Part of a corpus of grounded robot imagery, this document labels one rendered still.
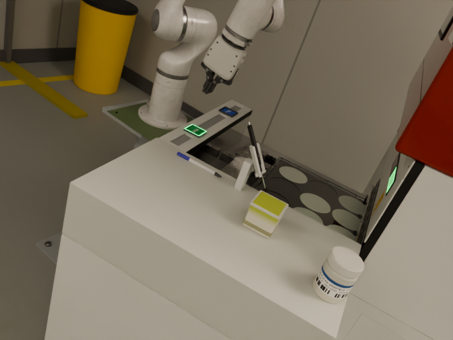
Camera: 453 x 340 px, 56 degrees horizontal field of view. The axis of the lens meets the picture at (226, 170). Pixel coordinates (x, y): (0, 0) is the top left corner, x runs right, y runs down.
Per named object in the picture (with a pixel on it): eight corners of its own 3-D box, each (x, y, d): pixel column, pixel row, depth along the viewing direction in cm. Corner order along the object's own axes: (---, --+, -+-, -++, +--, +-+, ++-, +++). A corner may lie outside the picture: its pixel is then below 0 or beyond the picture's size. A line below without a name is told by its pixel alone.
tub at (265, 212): (278, 226, 103) (289, 204, 100) (269, 241, 97) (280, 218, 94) (251, 211, 105) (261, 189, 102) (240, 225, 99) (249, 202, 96)
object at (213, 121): (241, 139, 174) (253, 109, 167) (172, 193, 127) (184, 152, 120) (221, 129, 176) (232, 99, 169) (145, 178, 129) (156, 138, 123)
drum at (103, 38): (131, 94, 385) (149, 12, 350) (91, 100, 349) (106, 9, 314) (98, 72, 402) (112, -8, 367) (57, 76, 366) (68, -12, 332)
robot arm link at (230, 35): (258, 39, 120) (253, 48, 122) (233, 21, 121) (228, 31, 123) (247, 42, 113) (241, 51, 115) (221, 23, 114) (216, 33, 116)
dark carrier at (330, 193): (373, 207, 144) (373, 206, 143) (358, 261, 114) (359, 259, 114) (281, 161, 151) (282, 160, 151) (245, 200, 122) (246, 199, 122)
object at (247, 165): (257, 193, 113) (275, 150, 107) (251, 198, 110) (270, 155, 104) (236, 182, 115) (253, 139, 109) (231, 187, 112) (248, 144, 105)
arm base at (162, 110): (127, 113, 161) (135, 67, 152) (156, 102, 177) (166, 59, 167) (168, 135, 156) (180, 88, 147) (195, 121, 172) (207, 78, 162)
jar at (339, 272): (346, 290, 91) (367, 258, 86) (340, 311, 85) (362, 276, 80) (316, 273, 93) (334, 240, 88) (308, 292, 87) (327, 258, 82)
